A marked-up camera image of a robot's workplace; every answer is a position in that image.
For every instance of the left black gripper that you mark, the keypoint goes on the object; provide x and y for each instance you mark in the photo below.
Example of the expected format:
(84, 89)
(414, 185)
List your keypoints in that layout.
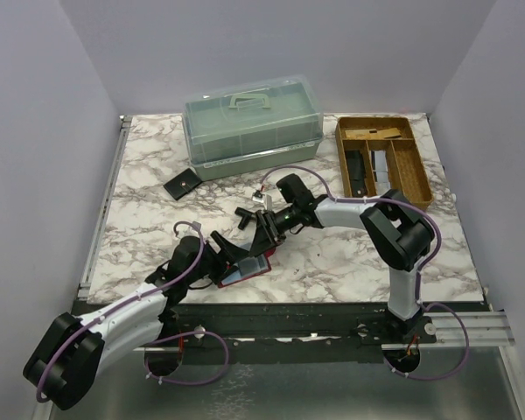
(229, 253)

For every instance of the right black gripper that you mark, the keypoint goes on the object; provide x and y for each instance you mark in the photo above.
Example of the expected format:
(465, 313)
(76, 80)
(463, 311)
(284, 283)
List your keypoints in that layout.
(267, 235)

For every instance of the light blue card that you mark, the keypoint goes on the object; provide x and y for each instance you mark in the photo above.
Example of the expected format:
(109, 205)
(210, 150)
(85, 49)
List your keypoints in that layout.
(234, 275)

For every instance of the grey credit card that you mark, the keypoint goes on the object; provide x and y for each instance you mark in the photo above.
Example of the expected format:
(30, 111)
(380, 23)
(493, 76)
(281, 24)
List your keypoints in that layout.
(255, 266)

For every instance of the red card holder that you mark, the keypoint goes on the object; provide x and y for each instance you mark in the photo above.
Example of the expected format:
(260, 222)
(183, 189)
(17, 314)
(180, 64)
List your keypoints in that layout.
(268, 254)

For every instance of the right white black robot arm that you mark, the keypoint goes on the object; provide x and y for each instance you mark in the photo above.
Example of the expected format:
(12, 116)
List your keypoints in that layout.
(401, 235)

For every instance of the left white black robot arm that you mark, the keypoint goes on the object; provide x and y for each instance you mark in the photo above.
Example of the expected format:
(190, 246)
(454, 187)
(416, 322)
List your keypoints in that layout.
(75, 349)

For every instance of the white cards in tray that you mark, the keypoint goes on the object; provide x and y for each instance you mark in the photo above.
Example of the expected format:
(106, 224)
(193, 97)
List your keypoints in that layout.
(380, 171)

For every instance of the black T-shaped part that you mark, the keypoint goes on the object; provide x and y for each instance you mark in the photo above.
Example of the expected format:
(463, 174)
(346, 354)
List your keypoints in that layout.
(246, 217)

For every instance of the green plastic storage box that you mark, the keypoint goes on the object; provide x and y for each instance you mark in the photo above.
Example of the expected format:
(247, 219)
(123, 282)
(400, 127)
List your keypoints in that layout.
(249, 127)

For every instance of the black items in tray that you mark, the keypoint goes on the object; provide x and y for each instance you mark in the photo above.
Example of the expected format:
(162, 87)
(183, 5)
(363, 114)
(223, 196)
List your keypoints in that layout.
(356, 173)

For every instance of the brown woven organizer tray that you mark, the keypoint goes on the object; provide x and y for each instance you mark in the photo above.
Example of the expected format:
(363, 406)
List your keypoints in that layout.
(406, 167)

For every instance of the brown cardboard piece in tray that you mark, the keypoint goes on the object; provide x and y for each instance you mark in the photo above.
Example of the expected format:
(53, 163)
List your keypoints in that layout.
(372, 134)

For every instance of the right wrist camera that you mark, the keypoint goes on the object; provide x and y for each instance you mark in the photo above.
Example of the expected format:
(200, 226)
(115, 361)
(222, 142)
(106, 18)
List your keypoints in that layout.
(261, 197)

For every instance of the black mounting base rail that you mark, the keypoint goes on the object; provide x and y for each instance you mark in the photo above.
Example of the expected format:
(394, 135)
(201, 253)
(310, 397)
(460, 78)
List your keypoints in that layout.
(225, 334)

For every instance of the aluminium frame rail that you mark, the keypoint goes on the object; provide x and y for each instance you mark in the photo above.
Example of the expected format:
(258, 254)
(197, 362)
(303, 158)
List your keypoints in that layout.
(144, 297)

